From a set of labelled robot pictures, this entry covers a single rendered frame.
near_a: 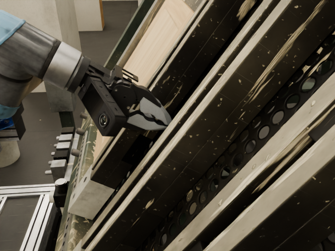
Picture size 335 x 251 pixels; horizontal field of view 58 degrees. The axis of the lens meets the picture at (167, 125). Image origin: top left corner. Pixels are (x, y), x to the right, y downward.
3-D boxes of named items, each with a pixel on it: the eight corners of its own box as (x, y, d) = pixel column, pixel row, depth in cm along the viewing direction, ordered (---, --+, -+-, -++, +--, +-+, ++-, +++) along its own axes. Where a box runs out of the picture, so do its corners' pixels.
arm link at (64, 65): (57, 49, 48) (37, 89, 51) (83, 63, 50) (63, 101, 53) (65, 36, 54) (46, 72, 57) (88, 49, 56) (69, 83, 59)
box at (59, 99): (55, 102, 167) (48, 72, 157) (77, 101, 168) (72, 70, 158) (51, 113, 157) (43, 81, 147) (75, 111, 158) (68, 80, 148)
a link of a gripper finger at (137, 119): (169, 114, 65) (132, 95, 62) (173, 129, 60) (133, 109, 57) (161, 125, 66) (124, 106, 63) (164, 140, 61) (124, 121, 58)
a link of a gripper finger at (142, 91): (164, 97, 58) (124, 75, 55) (165, 101, 57) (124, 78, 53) (151, 115, 60) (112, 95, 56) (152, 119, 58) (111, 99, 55)
